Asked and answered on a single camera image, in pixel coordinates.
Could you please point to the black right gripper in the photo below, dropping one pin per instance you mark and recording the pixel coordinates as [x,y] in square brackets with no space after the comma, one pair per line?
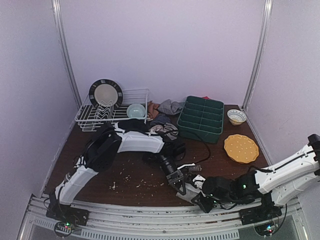
[204,200]

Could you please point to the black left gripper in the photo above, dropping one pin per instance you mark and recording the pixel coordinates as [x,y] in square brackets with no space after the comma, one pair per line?
[175,178]

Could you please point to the grey boxer briefs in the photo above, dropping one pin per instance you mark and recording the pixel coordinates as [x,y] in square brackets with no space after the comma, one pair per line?
[191,192]

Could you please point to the green compartment tray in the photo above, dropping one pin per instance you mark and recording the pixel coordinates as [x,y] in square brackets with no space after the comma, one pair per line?
[201,119]

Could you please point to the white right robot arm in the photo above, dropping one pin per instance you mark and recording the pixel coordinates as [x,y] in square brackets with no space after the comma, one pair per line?
[274,186]

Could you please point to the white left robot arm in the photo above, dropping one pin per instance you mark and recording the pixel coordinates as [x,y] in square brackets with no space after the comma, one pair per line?
[98,156]

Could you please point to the beige striped underwear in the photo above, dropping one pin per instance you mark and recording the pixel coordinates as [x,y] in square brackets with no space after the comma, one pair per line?
[162,130]

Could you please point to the blue striped underwear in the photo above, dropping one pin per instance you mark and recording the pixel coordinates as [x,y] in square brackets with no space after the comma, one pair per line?
[161,119]

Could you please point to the grey crumpled underwear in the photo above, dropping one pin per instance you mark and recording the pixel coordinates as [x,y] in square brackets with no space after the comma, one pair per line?
[170,107]

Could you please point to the brown crumpled underwear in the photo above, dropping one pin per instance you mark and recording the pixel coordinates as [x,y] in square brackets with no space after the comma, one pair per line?
[152,110]

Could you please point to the yellow plate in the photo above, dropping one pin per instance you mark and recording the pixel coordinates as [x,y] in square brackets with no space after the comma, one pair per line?
[241,148]

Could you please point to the patterned white bowl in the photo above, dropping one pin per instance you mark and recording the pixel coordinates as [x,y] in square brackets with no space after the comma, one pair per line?
[236,117]

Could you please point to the light blue bowl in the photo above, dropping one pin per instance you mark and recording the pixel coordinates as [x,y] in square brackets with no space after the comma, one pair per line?
[136,110]

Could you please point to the black rimmed plate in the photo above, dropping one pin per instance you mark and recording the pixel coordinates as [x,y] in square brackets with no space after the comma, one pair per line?
[105,92]

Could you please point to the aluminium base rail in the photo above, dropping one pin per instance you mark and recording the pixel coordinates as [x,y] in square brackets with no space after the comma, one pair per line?
[116,222]

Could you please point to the white wire dish rack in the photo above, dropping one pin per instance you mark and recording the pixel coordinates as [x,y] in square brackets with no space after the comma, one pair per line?
[90,117]

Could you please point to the right aluminium frame post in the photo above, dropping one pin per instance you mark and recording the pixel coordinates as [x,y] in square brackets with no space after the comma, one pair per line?
[266,19]

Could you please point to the aluminium frame post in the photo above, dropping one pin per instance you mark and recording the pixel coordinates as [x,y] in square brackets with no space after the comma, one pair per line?
[58,18]
[266,19]

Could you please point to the left aluminium frame post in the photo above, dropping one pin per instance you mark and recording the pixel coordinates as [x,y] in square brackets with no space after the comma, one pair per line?
[58,18]

